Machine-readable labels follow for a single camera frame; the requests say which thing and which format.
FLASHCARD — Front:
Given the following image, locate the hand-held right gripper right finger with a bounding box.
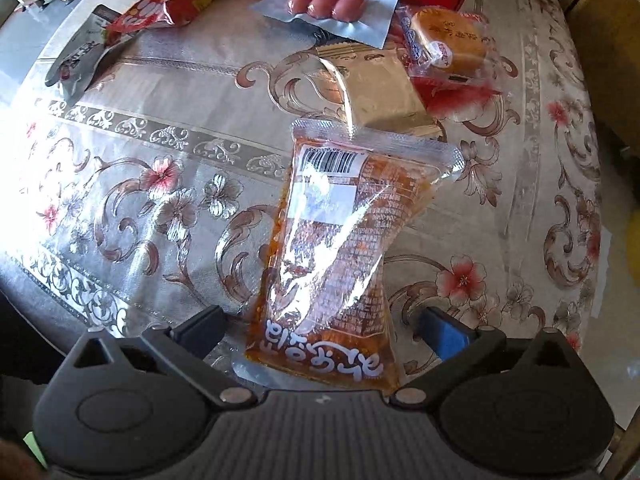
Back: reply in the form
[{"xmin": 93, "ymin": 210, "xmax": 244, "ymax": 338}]
[{"xmin": 390, "ymin": 306, "xmax": 586, "ymax": 407}]

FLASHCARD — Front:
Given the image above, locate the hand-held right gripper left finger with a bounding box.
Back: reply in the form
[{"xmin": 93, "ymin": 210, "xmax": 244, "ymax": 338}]
[{"xmin": 65, "ymin": 306, "xmax": 257, "ymax": 408}]

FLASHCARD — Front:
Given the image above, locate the orange spicy snack packet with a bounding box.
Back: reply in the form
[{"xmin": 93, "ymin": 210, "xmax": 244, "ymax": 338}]
[{"xmin": 232, "ymin": 56, "xmax": 463, "ymax": 396}]

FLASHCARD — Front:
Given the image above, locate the red flat packet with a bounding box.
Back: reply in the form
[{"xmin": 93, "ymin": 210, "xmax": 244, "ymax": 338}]
[{"xmin": 415, "ymin": 77, "xmax": 503, "ymax": 123}]

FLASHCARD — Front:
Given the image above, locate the gold foil packet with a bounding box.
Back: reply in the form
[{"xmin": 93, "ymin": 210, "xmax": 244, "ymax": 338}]
[{"xmin": 312, "ymin": 42, "xmax": 448, "ymax": 143}]

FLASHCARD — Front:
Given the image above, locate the clear mooncake packet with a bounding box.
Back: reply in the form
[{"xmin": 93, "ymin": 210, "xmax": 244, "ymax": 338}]
[{"xmin": 395, "ymin": 4, "xmax": 503, "ymax": 92}]

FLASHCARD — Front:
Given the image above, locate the dark foil packet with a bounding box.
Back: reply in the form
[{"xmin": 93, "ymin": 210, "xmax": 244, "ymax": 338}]
[{"xmin": 44, "ymin": 4, "xmax": 131, "ymax": 102}]

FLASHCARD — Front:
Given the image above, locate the red chili snack packet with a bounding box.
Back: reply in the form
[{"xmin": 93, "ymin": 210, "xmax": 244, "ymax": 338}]
[{"xmin": 107, "ymin": 0, "xmax": 238, "ymax": 36}]

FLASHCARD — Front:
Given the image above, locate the clear sausage packet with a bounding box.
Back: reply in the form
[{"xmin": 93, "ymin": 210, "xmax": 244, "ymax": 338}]
[{"xmin": 250, "ymin": 0, "xmax": 403, "ymax": 51}]

